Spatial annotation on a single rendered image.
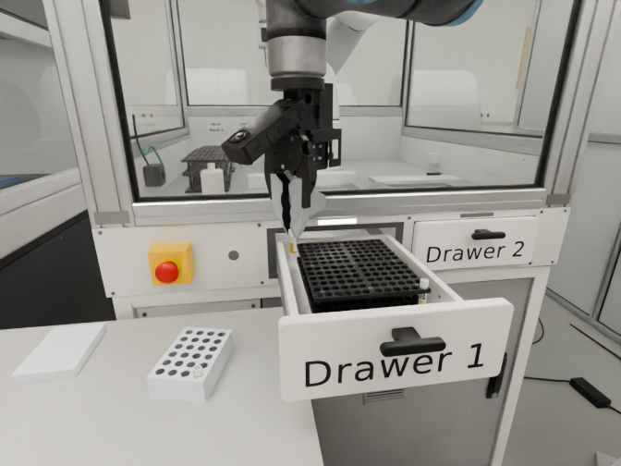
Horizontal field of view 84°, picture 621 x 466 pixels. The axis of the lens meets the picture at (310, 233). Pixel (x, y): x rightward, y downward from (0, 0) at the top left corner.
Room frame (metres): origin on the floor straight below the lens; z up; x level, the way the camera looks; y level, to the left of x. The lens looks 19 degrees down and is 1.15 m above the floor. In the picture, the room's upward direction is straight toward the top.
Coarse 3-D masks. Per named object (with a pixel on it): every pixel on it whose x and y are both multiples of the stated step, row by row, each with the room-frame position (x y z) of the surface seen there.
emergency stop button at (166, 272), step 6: (162, 264) 0.56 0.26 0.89; (168, 264) 0.56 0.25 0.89; (174, 264) 0.57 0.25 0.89; (156, 270) 0.56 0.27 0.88; (162, 270) 0.56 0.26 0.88; (168, 270) 0.56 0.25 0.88; (174, 270) 0.56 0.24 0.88; (156, 276) 0.56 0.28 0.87; (162, 276) 0.56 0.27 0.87; (168, 276) 0.56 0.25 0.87; (174, 276) 0.56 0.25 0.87; (162, 282) 0.56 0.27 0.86; (168, 282) 0.56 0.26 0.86
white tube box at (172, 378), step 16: (192, 336) 0.49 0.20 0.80; (208, 336) 0.49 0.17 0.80; (224, 336) 0.49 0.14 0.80; (176, 352) 0.45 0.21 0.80; (192, 352) 0.44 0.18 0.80; (208, 352) 0.44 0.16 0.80; (224, 352) 0.46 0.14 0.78; (160, 368) 0.41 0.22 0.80; (176, 368) 0.41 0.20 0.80; (192, 368) 0.41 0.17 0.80; (208, 368) 0.41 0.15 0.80; (160, 384) 0.39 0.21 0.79; (176, 384) 0.39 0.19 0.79; (192, 384) 0.38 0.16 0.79; (208, 384) 0.40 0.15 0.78; (176, 400) 0.39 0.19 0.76; (192, 400) 0.38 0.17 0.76
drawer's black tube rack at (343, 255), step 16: (352, 240) 0.67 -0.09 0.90; (368, 240) 0.67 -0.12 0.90; (304, 256) 0.59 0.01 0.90; (320, 256) 0.58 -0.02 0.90; (336, 256) 0.59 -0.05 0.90; (352, 256) 0.59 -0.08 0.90; (368, 256) 0.60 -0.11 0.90; (384, 256) 0.58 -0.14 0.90; (304, 272) 0.58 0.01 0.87; (320, 272) 0.52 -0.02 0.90; (336, 272) 0.53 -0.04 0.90; (352, 272) 0.53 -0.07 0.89; (368, 272) 0.52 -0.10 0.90; (384, 272) 0.52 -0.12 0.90; (400, 272) 0.52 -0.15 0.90; (320, 288) 0.46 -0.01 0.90; (336, 288) 0.47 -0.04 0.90; (352, 288) 0.46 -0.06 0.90; (320, 304) 0.45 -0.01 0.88; (336, 304) 0.47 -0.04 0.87; (352, 304) 0.47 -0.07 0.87; (368, 304) 0.46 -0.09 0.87; (384, 304) 0.46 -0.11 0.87; (400, 304) 0.47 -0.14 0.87; (416, 304) 0.47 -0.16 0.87
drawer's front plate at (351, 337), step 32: (288, 320) 0.34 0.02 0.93; (320, 320) 0.34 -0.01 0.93; (352, 320) 0.34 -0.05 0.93; (384, 320) 0.34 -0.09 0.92; (416, 320) 0.35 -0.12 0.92; (448, 320) 0.36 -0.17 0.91; (480, 320) 0.36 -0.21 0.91; (288, 352) 0.33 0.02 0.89; (320, 352) 0.33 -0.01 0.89; (352, 352) 0.34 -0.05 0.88; (480, 352) 0.37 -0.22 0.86; (288, 384) 0.33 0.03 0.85; (352, 384) 0.34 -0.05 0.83; (384, 384) 0.35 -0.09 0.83; (416, 384) 0.35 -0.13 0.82
